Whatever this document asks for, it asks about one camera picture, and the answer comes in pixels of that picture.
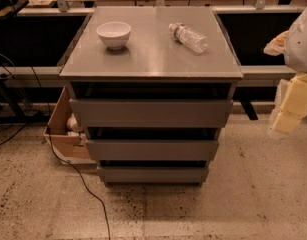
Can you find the grey drawer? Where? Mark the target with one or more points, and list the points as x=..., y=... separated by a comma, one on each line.
x=152, y=150
x=152, y=174
x=151, y=113

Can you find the cardboard box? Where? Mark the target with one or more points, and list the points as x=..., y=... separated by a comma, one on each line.
x=67, y=144

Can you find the grey drawer cabinet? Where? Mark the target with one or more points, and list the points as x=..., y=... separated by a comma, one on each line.
x=152, y=66

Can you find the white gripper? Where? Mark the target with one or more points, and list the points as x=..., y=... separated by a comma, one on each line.
x=300, y=47

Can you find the white ceramic bowl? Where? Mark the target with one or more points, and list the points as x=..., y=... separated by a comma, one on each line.
x=114, y=35

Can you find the grey top drawer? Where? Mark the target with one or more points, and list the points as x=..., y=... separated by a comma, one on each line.
x=151, y=113

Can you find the grey middle drawer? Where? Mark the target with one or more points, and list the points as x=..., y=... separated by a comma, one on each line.
x=152, y=150

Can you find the grey bottom drawer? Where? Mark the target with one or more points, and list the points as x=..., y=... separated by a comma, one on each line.
x=152, y=174

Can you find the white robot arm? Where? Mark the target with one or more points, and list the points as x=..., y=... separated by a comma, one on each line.
x=295, y=52

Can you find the white cup in box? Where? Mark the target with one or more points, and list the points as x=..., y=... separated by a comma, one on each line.
x=72, y=124

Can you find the clear plastic water bottle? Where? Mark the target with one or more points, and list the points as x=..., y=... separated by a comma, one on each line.
x=192, y=39

